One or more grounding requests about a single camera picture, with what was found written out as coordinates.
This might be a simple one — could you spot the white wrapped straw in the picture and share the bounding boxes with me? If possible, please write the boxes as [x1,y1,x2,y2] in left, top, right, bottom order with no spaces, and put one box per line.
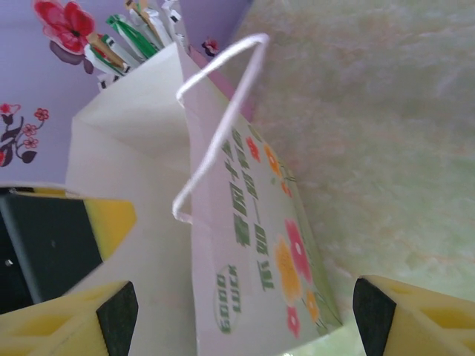
[160,0,187,42]
[95,69,128,90]

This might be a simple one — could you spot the brown wooden stirrer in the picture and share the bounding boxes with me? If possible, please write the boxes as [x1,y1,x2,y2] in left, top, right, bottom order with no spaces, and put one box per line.
[125,0,165,50]
[87,32,126,67]

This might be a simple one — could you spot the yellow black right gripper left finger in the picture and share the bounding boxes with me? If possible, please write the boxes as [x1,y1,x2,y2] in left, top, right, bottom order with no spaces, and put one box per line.
[0,280,139,356]

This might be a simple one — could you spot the white printed paper bag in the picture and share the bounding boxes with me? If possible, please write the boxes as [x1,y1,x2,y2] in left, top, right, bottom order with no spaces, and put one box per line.
[66,33,344,356]

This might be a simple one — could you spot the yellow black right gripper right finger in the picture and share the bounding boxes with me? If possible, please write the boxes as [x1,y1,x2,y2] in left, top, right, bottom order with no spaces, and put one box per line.
[352,274,475,356]

